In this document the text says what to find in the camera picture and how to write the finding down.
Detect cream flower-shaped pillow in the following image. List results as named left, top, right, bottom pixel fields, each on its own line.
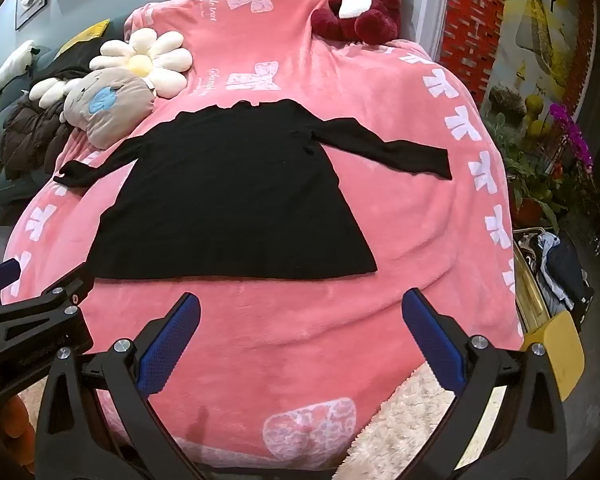
left=89, top=29, right=194, bottom=100

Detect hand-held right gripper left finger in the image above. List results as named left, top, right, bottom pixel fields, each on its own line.
left=35, top=292, right=216, bottom=480

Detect green potted plant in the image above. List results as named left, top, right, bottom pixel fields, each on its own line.
left=484, top=109, right=568, bottom=233

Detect yellow box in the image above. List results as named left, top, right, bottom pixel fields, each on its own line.
left=521, top=310, right=586, bottom=389

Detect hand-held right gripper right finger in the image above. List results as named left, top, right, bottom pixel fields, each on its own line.
left=401, top=287, right=583, bottom=480

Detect dark red teddy bear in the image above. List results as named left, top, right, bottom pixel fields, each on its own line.
left=310, top=0, right=407, bottom=44

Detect grey plush toy blue patch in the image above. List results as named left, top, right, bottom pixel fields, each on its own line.
left=29, top=67, right=155, bottom=151

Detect purple orchid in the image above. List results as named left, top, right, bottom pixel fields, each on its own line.
left=549, top=102, right=594, bottom=177

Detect pile of clothes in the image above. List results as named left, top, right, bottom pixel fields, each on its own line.
left=525, top=231, right=596, bottom=317

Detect brown puffer jacket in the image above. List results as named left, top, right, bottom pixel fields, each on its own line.
left=0, top=94, right=77, bottom=182

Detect person's left hand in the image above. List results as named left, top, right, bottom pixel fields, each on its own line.
left=0, top=396, right=38, bottom=468

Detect cream fluffy rug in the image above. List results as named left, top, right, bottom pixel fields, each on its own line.
left=337, top=359, right=463, bottom=480

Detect white plush toy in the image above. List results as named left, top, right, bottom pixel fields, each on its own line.
left=0, top=39, right=42, bottom=109

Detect pink bow-print blanket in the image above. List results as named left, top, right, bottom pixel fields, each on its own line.
left=2, top=0, right=527, bottom=467

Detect yellow wall poster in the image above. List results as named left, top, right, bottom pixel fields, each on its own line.
left=480, top=0, right=597, bottom=113

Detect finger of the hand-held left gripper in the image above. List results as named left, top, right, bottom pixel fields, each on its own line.
left=39, top=264, right=98, bottom=313
left=0, top=259, right=22, bottom=293

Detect yellow cushion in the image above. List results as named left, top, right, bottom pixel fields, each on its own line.
left=55, top=18, right=112, bottom=57

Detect black long-sleeve sweater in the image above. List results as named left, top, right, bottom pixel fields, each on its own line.
left=53, top=99, right=453, bottom=281

